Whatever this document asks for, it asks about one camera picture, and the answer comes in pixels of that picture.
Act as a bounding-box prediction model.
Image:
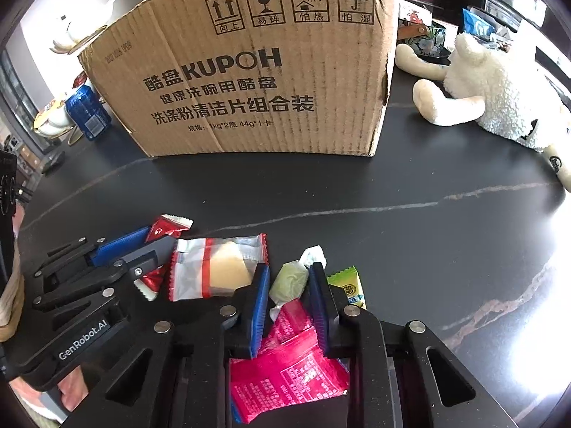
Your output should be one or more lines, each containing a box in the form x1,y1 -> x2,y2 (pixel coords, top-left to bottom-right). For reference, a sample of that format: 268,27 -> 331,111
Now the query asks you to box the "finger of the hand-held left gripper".
32,237 -> 176,322
20,226 -> 152,279

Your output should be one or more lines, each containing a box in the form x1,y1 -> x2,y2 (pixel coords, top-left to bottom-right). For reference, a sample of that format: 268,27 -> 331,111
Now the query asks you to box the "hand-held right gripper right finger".
307,262 -> 518,428

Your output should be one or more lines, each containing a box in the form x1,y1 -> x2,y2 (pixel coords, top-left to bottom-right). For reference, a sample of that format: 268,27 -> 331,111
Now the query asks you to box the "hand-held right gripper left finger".
62,263 -> 273,428

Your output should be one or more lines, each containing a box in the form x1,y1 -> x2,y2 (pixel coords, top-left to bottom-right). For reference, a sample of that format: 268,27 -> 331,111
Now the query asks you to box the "small red snack packet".
134,214 -> 194,301

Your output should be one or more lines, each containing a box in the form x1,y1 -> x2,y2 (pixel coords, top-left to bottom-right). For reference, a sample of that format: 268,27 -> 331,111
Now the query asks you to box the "pale green candy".
268,244 -> 328,322

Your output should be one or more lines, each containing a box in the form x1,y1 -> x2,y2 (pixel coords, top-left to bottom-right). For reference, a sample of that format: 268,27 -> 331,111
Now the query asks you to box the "clear red-striped cake packet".
163,233 -> 269,302

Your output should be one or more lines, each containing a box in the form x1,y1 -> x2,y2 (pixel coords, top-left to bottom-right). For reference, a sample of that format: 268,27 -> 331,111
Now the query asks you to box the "pink snack packet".
229,299 -> 351,424

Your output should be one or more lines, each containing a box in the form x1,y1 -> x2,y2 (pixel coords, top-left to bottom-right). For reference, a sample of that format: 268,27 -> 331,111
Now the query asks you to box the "brown cardboard box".
78,0 -> 400,158

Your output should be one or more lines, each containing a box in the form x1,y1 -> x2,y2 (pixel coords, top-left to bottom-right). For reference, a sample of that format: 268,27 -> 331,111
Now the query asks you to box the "pile of snacks in stand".
38,96 -> 74,119

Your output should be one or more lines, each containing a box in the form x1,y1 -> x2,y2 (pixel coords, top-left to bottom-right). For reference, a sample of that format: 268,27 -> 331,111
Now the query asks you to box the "person's left hand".
9,363 -> 92,416

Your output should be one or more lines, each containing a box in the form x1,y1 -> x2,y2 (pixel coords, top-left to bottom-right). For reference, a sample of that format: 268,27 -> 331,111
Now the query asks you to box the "yellow-green candy packet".
327,266 -> 367,310

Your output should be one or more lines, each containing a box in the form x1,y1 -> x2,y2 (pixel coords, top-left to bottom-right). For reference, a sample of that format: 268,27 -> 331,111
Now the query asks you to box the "blue soda can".
65,84 -> 112,142

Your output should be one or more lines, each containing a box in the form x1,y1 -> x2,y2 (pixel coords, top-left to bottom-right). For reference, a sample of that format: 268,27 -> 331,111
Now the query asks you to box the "white two-tier shell stand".
33,0 -> 123,143

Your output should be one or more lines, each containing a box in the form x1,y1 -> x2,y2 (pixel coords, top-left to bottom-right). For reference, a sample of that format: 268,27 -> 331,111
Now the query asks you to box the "white plush sheep toy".
395,33 -> 571,188

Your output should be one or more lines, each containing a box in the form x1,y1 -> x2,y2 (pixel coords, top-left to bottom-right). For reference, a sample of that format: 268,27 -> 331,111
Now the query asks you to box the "floral pouch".
397,0 -> 458,61

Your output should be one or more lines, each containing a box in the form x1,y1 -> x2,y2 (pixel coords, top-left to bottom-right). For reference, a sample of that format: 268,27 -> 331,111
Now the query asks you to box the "blue snack bag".
461,7 -> 496,39

